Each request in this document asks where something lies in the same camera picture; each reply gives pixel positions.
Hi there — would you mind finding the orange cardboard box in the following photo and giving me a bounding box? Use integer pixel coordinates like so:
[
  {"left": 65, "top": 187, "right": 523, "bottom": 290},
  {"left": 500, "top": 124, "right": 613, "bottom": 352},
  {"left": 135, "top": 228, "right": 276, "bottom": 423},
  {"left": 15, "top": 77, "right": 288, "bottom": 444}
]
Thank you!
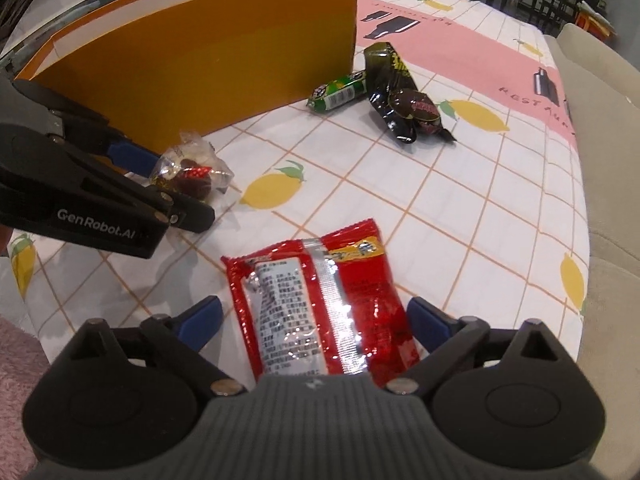
[{"left": 14, "top": 0, "right": 359, "bottom": 149}]

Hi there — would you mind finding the beige sofa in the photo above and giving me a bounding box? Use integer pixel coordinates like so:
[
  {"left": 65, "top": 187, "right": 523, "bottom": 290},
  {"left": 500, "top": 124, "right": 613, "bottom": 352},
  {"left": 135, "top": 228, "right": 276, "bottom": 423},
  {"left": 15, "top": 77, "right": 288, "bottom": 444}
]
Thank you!
[{"left": 542, "top": 22, "right": 640, "bottom": 480}]

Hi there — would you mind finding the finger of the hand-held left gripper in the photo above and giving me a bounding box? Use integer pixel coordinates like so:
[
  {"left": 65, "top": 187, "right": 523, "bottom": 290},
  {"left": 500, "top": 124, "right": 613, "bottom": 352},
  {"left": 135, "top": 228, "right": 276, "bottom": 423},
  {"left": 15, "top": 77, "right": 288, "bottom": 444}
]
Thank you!
[
  {"left": 127, "top": 180, "right": 216, "bottom": 233},
  {"left": 12, "top": 80, "right": 161, "bottom": 177}
]

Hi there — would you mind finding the black snack packet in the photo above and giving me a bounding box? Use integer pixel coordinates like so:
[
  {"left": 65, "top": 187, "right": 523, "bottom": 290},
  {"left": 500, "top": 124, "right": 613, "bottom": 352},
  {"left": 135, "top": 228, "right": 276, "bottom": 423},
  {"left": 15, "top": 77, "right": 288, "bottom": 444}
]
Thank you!
[{"left": 362, "top": 41, "right": 419, "bottom": 145}]

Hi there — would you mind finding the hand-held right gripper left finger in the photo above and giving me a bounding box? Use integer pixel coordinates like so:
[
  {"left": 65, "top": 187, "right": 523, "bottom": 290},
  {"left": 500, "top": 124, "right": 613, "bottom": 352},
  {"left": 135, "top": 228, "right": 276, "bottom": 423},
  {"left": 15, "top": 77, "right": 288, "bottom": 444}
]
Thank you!
[{"left": 67, "top": 296, "right": 248, "bottom": 396}]

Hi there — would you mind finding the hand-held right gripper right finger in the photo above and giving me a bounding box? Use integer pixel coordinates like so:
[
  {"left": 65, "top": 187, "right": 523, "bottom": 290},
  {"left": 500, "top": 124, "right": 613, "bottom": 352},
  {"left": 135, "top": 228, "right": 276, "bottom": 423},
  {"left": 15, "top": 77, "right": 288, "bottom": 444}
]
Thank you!
[{"left": 386, "top": 297, "right": 571, "bottom": 395}]

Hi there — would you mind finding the clear candy bag red label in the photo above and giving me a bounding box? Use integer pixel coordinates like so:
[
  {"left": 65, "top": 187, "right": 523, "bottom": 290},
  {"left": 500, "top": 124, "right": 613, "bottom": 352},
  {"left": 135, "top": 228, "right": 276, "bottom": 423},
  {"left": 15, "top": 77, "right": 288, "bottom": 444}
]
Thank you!
[{"left": 150, "top": 130, "right": 235, "bottom": 206}]

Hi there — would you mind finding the pink fluffy rug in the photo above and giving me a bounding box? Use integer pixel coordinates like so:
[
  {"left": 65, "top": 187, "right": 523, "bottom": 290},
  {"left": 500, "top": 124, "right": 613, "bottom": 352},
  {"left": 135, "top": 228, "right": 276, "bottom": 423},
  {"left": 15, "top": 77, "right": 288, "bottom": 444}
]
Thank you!
[{"left": 0, "top": 317, "right": 57, "bottom": 480}]

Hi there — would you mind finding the round brown snack packet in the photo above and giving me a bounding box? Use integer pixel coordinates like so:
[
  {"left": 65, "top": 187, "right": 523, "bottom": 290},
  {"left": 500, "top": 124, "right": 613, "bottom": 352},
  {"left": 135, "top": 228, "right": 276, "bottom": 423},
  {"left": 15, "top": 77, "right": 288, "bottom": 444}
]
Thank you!
[{"left": 389, "top": 88, "right": 457, "bottom": 144}]

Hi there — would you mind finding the red snack packet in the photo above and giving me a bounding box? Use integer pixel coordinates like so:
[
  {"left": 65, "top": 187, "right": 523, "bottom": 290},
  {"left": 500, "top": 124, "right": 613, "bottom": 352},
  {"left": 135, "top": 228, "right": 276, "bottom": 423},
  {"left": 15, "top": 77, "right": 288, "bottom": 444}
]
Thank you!
[{"left": 221, "top": 217, "right": 422, "bottom": 386}]

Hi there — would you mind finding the green candy roll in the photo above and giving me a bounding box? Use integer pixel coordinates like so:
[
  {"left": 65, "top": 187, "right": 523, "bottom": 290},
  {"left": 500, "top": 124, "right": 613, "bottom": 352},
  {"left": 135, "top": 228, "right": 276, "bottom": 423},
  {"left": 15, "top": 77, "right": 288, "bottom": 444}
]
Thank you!
[{"left": 306, "top": 71, "right": 371, "bottom": 114}]

